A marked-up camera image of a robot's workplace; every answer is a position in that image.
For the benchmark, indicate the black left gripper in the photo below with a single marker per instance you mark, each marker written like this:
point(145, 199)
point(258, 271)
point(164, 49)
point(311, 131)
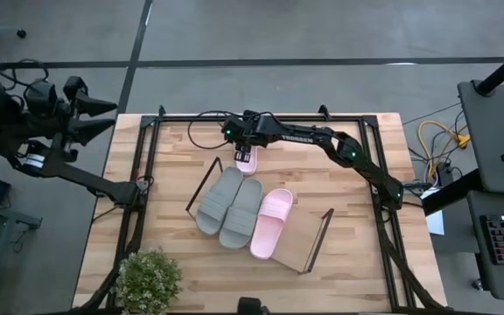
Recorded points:
point(66, 109)

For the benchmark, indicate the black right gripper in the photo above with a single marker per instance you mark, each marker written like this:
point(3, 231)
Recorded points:
point(252, 129)

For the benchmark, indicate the pink rubber slide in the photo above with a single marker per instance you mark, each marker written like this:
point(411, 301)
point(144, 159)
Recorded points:
point(271, 219)
point(247, 168)

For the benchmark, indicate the grey rubber slide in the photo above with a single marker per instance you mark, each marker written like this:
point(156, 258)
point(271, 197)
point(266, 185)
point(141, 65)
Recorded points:
point(241, 219)
point(217, 205)

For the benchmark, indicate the wooden shelf with black frame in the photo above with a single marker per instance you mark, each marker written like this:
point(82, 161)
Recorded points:
point(296, 238)

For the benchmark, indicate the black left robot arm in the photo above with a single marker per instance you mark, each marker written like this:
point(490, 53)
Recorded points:
point(81, 177)

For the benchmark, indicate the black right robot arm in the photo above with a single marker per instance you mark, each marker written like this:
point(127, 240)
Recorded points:
point(304, 139)

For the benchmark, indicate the small green potted plant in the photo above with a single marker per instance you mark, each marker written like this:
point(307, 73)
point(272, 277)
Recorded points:
point(147, 280)

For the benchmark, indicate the black power adapter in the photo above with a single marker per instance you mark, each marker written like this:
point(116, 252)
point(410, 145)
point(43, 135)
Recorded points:
point(444, 172)

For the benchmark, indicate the white paper sheet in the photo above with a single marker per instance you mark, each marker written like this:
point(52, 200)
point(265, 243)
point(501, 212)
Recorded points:
point(436, 221)

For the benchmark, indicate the black slanted beam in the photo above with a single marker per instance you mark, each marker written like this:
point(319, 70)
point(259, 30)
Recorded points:
point(453, 192)

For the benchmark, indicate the grey cart top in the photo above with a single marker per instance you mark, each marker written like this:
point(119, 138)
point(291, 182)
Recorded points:
point(492, 140)

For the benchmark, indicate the black slanted pole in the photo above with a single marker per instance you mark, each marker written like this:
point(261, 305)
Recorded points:
point(501, 70)

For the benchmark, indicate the black metal rig frame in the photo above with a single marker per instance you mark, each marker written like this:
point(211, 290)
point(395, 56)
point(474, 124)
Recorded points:
point(304, 118)

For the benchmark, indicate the black table camera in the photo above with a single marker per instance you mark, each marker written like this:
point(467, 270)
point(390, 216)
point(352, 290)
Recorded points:
point(252, 306)

